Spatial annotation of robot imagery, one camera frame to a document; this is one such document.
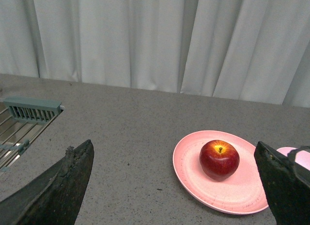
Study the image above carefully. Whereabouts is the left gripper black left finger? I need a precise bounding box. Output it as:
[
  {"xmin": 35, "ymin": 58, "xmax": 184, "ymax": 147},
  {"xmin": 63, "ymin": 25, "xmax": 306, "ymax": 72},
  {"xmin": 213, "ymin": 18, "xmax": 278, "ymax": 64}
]
[{"xmin": 0, "ymin": 140, "xmax": 94, "ymax": 225}]

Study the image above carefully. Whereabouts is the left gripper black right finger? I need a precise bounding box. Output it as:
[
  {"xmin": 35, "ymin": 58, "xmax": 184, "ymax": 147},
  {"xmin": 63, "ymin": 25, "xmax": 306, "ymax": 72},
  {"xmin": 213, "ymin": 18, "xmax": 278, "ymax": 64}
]
[{"xmin": 254, "ymin": 141, "xmax": 310, "ymax": 225}]

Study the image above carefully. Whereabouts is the red apple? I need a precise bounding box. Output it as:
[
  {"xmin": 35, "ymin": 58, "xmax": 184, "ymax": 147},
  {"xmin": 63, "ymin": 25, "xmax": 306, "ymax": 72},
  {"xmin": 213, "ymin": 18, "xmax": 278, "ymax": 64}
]
[{"xmin": 199, "ymin": 140, "xmax": 240, "ymax": 181}]

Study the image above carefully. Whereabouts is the light pink bowl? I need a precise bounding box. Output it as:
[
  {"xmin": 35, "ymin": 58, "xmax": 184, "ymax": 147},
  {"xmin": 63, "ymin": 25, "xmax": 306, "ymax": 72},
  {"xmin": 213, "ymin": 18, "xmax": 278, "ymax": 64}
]
[{"xmin": 277, "ymin": 147, "xmax": 310, "ymax": 170}]

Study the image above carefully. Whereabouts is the pink plate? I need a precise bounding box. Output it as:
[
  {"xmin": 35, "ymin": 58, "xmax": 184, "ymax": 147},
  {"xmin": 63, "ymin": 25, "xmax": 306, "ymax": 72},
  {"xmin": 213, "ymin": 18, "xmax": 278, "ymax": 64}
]
[{"xmin": 172, "ymin": 131, "xmax": 268, "ymax": 215}]

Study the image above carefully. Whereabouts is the green dish rack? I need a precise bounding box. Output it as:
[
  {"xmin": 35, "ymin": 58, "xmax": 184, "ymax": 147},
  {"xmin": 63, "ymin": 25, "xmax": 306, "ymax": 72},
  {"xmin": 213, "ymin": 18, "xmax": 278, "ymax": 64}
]
[{"xmin": 0, "ymin": 96, "xmax": 64, "ymax": 174}]

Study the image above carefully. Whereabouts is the white curtain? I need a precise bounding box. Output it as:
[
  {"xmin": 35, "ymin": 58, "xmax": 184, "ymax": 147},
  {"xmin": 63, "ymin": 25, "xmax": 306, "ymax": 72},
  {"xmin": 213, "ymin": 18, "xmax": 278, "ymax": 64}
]
[{"xmin": 0, "ymin": 0, "xmax": 310, "ymax": 107}]

